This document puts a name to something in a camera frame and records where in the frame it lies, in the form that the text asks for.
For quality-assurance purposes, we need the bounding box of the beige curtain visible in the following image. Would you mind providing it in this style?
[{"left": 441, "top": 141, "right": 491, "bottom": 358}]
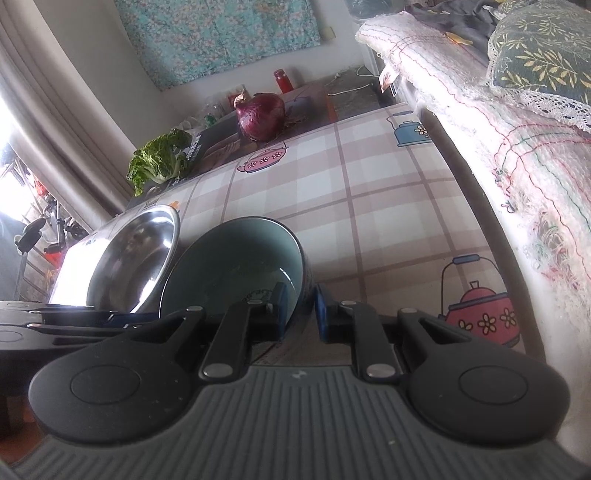
[{"left": 1, "top": 1, "right": 134, "bottom": 230}]

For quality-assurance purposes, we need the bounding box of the dark leaf pattern pillow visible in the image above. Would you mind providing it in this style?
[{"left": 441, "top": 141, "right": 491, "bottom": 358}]
[{"left": 487, "top": 1, "right": 590, "bottom": 132}]

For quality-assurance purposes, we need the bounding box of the red thermos bottle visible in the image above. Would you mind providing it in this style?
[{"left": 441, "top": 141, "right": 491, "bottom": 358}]
[{"left": 273, "top": 69, "right": 294, "bottom": 94}]

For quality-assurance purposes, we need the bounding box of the white folded quilt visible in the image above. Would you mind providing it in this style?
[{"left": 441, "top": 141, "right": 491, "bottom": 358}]
[{"left": 355, "top": 11, "right": 591, "bottom": 333}]

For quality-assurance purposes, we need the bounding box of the teal floral wall cloth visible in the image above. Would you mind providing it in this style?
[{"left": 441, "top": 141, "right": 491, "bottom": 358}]
[{"left": 114, "top": 0, "right": 321, "bottom": 90}]

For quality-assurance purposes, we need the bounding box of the plaid teapot print tablecloth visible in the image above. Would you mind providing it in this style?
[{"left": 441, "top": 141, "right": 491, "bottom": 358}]
[{"left": 50, "top": 105, "right": 545, "bottom": 359}]

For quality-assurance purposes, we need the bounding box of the purple red cabbage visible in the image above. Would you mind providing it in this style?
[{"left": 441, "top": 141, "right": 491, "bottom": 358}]
[{"left": 233, "top": 93, "right": 286, "bottom": 142}]

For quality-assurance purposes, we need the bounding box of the teal ceramic bowl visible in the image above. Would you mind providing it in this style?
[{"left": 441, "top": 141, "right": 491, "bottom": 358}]
[{"left": 159, "top": 216, "right": 314, "bottom": 326}]

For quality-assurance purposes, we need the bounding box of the green napa cabbage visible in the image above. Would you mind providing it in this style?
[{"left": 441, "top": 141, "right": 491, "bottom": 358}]
[{"left": 127, "top": 128, "right": 192, "bottom": 197}]

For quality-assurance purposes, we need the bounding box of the deep stainless steel bowl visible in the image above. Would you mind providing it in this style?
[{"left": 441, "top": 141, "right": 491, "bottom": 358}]
[{"left": 86, "top": 205, "right": 180, "bottom": 314}]

